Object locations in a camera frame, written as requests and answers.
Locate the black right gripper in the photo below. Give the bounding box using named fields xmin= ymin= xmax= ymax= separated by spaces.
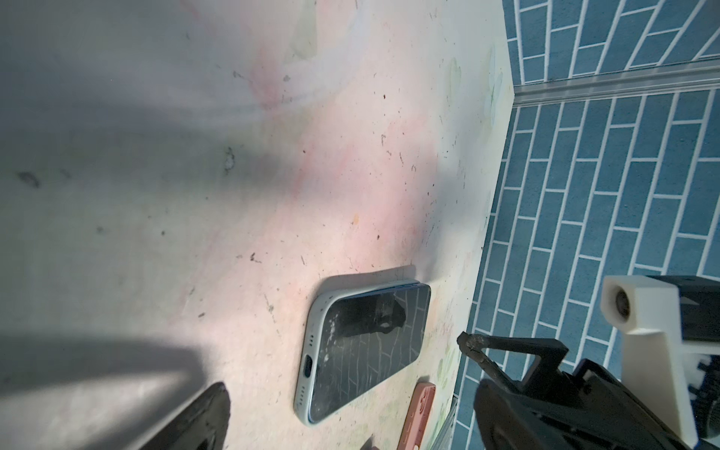
xmin=457 ymin=332 xmax=687 ymax=449

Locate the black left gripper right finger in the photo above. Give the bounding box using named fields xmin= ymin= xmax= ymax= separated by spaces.
xmin=474 ymin=379 xmax=563 ymax=449

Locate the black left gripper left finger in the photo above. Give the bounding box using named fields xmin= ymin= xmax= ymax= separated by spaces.
xmin=141 ymin=382 xmax=231 ymax=450

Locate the blue phone black screen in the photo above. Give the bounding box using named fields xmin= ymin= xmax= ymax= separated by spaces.
xmin=306 ymin=282 xmax=432 ymax=424

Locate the light blue phone case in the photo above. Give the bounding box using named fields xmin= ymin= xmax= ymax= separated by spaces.
xmin=293 ymin=277 xmax=432 ymax=427

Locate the pink phone case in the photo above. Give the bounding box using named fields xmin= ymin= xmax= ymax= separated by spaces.
xmin=397 ymin=382 xmax=436 ymax=450

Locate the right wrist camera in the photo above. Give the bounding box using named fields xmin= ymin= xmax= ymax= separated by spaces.
xmin=601 ymin=276 xmax=719 ymax=448

